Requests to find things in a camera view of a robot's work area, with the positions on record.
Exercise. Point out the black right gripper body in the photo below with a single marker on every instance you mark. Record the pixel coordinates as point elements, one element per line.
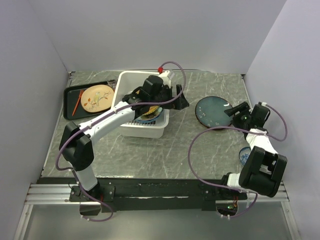
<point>241,119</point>

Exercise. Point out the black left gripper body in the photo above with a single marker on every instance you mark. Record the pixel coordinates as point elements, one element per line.
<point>166,93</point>

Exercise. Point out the round woven bamboo mat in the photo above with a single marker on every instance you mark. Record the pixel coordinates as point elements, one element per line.
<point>151,110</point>

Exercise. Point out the dark blue floral plate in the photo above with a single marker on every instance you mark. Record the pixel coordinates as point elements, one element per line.
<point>210,112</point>

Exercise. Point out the mint green flower plate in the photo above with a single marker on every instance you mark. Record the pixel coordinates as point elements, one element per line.
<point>154,114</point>

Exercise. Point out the black striped lacquer plate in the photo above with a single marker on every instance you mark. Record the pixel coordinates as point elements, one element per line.
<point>217,128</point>

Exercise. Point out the turquoise polka dot plate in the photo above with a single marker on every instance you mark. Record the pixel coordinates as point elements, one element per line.
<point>140,120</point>

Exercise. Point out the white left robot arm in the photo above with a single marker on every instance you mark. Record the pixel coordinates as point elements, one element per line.
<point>77,142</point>

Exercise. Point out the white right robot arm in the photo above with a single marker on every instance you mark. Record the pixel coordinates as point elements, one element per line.
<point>264,168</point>

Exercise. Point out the white plastic bin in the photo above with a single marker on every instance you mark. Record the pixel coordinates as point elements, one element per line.
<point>127,82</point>

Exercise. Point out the small blue patterned dish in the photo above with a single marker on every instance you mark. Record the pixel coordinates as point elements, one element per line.
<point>244,154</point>

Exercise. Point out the small clear glass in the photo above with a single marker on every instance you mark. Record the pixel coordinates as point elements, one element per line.
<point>112,83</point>

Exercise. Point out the peach bird-painted plate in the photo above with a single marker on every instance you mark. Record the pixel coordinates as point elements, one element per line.
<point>97,98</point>

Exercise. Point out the orange chopsticks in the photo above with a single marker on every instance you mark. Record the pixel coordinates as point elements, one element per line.
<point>78,101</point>

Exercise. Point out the black serving tray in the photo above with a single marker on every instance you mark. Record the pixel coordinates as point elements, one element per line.
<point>70,97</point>

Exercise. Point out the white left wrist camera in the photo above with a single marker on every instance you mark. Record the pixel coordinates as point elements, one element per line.
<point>165,74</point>

